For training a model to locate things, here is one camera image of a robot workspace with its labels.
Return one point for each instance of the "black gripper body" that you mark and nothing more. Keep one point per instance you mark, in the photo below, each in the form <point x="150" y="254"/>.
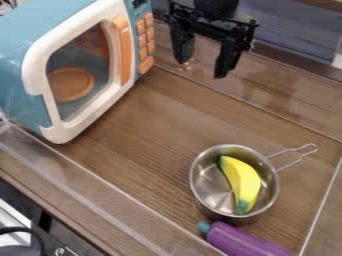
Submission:
<point x="216" y="19"/>

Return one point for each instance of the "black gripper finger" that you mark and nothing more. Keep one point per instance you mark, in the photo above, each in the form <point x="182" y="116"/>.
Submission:
<point x="228" y="58"/>
<point x="182" y="40"/>

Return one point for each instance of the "yellow toy banana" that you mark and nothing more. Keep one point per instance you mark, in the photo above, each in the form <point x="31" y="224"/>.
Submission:
<point x="245" y="182"/>

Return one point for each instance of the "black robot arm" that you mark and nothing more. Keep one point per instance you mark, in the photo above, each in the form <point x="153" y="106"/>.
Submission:
<point x="214" y="19"/>

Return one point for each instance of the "blue grey sofa background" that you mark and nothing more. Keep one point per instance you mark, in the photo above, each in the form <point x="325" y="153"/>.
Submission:
<point x="302" y="29"/>

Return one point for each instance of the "blue toy microwave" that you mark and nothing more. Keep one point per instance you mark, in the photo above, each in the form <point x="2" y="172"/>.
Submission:
<point x="102" y="35"/>

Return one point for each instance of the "orange microwave turntable plate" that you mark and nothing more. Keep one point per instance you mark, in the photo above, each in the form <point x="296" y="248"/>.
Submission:
<point x="71" y="83"/>

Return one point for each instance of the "purple toy eggplant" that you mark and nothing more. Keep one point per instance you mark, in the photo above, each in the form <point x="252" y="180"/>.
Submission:
<point x="237" y="243"/>

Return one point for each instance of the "silver pot with wire handle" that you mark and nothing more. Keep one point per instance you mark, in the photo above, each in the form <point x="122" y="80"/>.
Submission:
<point x="212" y="189"/>

